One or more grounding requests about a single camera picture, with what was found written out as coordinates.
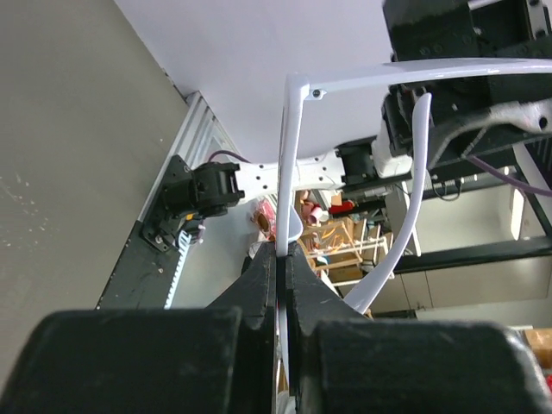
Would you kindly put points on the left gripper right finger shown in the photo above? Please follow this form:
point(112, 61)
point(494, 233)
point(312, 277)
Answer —
point(343, 362)

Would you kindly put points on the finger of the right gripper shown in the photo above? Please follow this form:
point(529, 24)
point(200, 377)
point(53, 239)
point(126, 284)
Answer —
point(488, 131)

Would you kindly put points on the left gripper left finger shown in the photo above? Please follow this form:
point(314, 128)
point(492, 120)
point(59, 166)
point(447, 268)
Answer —
point(219, 359)

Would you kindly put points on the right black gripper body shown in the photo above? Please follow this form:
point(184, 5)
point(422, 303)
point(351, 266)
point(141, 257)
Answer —
point(428, 30)

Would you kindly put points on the white sunglasses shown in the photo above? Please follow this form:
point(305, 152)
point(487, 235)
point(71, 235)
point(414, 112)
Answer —
point(298, 89)

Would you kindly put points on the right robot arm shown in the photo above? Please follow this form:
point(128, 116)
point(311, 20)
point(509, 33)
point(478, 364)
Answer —
point(370, 166)

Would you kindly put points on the cluttered background shelving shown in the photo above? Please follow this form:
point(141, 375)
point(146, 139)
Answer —
point(341, 251)

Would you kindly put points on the aluminium frame rail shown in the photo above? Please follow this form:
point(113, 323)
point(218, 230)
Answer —
point(200, 134)

